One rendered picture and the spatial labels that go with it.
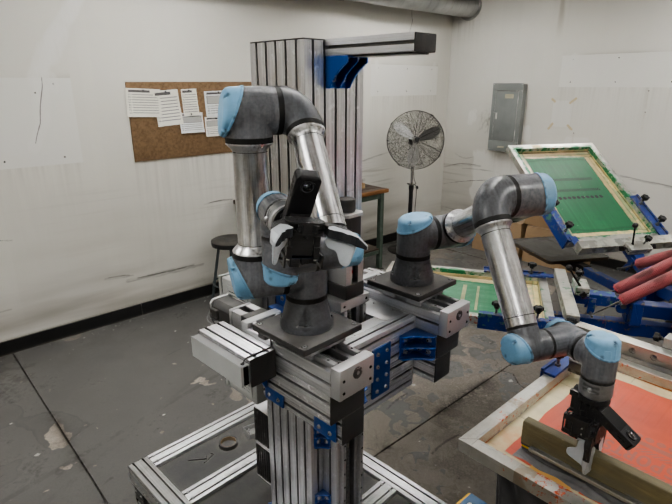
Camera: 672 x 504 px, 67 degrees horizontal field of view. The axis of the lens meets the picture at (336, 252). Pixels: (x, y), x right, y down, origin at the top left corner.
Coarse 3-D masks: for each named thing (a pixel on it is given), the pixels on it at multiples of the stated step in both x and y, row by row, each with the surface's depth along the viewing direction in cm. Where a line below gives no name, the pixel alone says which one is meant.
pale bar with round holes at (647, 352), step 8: (584, 328) 191; (592, 328) 191; (600, 328) 191; (624, 336) 185; (624, 344) 182; (632, 344) 180; (640, 344) 179; (648, 344) 179; (624, 352) 182; (632, 352) 181; (640, 352) 178; (648, 352) 176; (656, 352) 175; (664, 352) 174; (648, 360) 177; (656, 360) 175; (664, 360) 173
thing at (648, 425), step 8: (664, 400) 163; (656, 408) 159; (664, 408) 159; (648, 416) 155; (656, 416) 155; (664, 416) 155; (640, 424) 151; (648, 424) 151; (656, 424) 151; (664, 424) 151; (640, 432) 148; (648, 432) 148; (656, 432) 148; (664, 432) 148; (664, 440) 144
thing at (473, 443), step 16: (624, 368) 177; (640, 368) 174; (544, 384) 165; (656, 384) 170; (512, 400) 156; (528, 400) 157; (496, 416) 149; (512, 416) 152; (480, 432) 142; (496, 432) 146; (464, 448) 139; (480, 448) 136; (496, 464) 132; (512, 464) 130; (512, 480) 129; (528, 480) 125; (544, 480) 125; (544, 496) 123; (560, 496) 120; (576, 496) 120
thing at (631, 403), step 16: (624, 384) 171; (624, 400) 163; (640, 400) 163; (656, 400) 163; (544, 416) 155; (560, 416) 155; (624, 416) 155; (640, 416) 155; (512, 448) 141; (528, 464) 135
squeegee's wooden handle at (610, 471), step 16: (528, 416) 139; (528, 432) 137; (544, 432) 133; (560, 432) 132; (544, 448) 134; (560, 448) 131; (576, 464) 128; (592, 464) 125; (608, 464) 122; (624, 464) 121; (608, 480) 123; (624, 480) 120; (640, 480) 117; (656, 480) 116; (640, 496) 118; (656, 496) 115
